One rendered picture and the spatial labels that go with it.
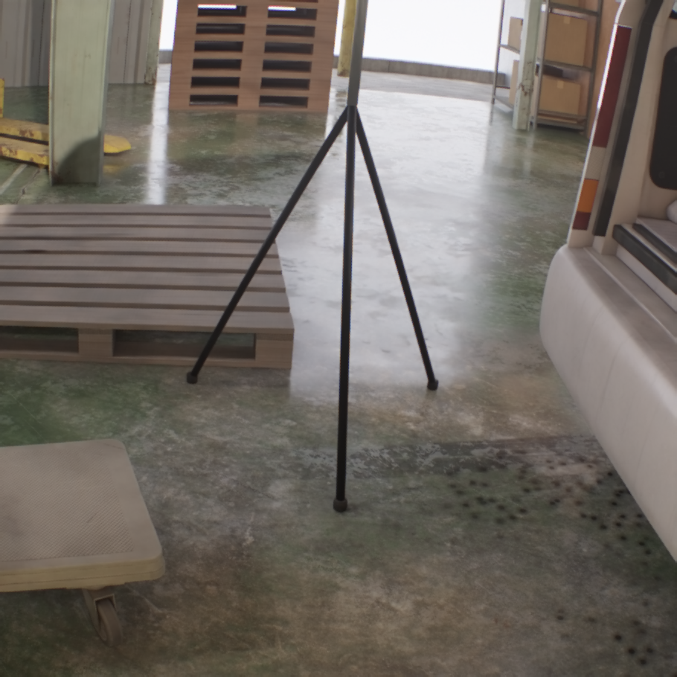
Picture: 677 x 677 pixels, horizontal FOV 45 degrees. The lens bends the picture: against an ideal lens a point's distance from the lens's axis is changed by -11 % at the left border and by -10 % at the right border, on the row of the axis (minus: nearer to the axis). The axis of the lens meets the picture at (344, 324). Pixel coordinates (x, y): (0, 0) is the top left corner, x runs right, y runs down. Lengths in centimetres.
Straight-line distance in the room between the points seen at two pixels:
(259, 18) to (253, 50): 24
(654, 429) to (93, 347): 156
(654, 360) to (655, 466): 19
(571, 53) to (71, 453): 559
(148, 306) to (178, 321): 15
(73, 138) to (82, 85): 26
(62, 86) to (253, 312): 198
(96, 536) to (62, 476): 19
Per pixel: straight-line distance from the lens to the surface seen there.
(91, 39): 411
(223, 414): 225
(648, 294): 183
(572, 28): 672
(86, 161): 421
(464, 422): 232
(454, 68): 884
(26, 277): 276
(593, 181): 200
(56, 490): 161
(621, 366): 162
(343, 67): 800
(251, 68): 601
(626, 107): 194
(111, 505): 157
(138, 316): 247
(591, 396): 173
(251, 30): 598
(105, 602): 151
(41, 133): 505
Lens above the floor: 113
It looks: 24 degrees down
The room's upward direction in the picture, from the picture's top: 6 degrees clockwise
